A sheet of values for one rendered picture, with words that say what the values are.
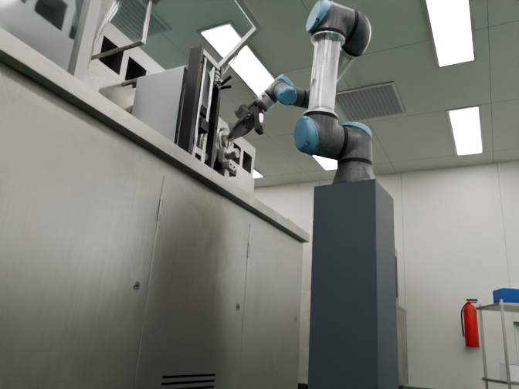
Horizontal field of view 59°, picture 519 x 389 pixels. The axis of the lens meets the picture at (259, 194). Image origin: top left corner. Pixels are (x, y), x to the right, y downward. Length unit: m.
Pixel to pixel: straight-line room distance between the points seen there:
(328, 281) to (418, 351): 4.81
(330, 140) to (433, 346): 4.85
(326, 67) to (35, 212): 1.01
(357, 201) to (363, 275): 0.22
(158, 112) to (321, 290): 0.94
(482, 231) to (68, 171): 5.65
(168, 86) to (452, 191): 5.03
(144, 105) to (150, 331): 1.02
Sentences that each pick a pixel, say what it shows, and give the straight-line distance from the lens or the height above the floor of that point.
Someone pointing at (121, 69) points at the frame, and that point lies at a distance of 2.12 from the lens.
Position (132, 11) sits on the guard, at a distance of 2.20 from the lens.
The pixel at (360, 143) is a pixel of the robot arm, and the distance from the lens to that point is 1.52.
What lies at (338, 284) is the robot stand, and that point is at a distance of 1.36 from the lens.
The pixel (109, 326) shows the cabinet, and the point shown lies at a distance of 1.08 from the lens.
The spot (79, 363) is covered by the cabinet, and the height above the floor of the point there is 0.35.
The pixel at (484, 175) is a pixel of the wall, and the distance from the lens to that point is 6.47.
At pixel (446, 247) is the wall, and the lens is 6.23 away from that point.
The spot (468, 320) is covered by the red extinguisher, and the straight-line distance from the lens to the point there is 5.93.
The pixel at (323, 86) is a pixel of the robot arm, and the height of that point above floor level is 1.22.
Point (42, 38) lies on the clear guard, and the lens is 1.11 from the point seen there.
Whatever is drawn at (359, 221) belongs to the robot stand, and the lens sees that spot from 1.37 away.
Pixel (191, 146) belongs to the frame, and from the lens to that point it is 1.59.
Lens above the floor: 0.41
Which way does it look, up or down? 18 degrees up
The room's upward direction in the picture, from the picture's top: 4 degrees clockwise
